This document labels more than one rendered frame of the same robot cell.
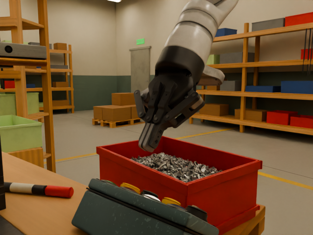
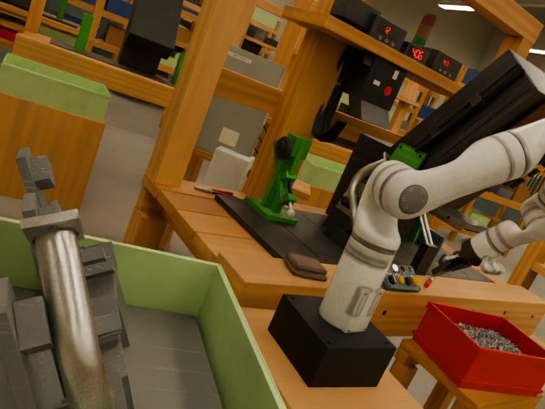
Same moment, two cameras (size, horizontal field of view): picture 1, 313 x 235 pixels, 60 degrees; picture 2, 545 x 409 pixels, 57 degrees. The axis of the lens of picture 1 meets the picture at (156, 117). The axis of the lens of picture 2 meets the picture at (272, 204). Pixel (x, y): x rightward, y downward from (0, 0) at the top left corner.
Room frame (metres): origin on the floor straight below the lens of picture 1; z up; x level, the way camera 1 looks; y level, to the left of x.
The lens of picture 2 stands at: (0.17, -1.45, 1.35)
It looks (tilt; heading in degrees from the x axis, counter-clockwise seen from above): 15 degrees down; 102
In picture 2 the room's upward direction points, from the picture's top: 22 degrees clockwise
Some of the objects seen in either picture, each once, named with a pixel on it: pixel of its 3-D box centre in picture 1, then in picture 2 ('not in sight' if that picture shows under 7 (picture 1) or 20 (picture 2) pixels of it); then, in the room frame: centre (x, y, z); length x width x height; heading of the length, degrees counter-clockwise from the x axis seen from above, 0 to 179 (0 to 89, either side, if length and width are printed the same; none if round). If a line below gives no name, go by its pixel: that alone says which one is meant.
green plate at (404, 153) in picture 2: not in sight; (401, 177); (0.19, 0.26, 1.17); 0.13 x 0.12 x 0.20; 50
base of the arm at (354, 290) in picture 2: not in sight; (356, 281); (0.19, -0.49, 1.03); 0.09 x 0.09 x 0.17; 54
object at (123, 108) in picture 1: (121, 108); not in sight; (6.77, 0.88, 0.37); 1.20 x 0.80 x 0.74; 137
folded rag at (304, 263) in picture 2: not in sight; (306, 266); (0.07, -0.23, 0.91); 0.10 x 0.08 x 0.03; 37
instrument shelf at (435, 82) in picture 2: not in sight; (393, 62); (-0.01, 0.52, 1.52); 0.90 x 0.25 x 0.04; 50
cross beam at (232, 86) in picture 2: not in sight; (344, 126); (-0.10, 0.59, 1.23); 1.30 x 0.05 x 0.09; 50
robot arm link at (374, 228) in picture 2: not in sight; (388, 208); (0.19, -0.49, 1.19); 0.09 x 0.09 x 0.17; 33
